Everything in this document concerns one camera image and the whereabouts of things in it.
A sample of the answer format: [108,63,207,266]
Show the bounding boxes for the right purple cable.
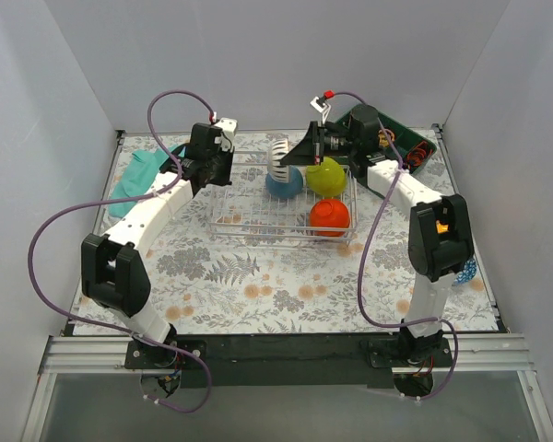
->
[332,91,457,407]

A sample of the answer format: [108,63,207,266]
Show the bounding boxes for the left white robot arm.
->
[81,118,238,368]

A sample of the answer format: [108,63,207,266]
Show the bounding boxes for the lime green bowl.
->
[306,157,347,198]

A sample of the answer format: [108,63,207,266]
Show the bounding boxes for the floral patterned table mat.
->
[71,129,501,336]

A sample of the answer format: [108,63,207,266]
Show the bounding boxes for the orange yellow bowl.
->
[436,220,451,235]

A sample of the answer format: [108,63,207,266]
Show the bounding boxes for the blue ceramic bowl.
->
[265,167,304,200]

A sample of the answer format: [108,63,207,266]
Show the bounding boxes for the white striped ceramic bowl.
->
[267,139,289,183]

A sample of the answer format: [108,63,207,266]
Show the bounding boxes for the green divided organizer tray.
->
[335,106,437,178]

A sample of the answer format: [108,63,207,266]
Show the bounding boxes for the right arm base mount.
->
[364,320,459,402]

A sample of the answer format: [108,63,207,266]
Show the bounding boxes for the white wire dish rack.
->
[208,150,359,242]

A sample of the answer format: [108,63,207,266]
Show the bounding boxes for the yellow rolled sock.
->
[379,129,395,149]

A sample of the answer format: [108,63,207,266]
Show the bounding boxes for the aluminium frame rail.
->
[41,333,535,374]

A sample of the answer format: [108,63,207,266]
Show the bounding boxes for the blue white patterned bowl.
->
[453,257,477,285]

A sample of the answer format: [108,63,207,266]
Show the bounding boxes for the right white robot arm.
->
[271,97,474,366]

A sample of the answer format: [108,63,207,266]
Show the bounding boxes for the teal cloth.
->
[111,148,168,199]

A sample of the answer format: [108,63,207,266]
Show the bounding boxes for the purple cable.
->
[332,91,457,407]
[27,90,213,413]

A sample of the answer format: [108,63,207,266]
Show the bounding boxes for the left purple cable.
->
[27,90,213,413]

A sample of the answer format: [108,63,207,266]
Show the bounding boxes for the red orange bowl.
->
[309,199,350,238]

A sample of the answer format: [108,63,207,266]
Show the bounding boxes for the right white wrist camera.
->
[310,90,335,126]

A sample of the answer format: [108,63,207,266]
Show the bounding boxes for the red black rolled sock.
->
[406,141,434,172]

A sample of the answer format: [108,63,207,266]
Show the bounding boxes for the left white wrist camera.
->
[210,113,238,153]

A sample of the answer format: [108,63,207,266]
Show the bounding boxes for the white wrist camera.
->
[210,113,238,153]
[310,90,335,126]

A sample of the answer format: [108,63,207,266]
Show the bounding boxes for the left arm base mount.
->
[124,325,207,399]

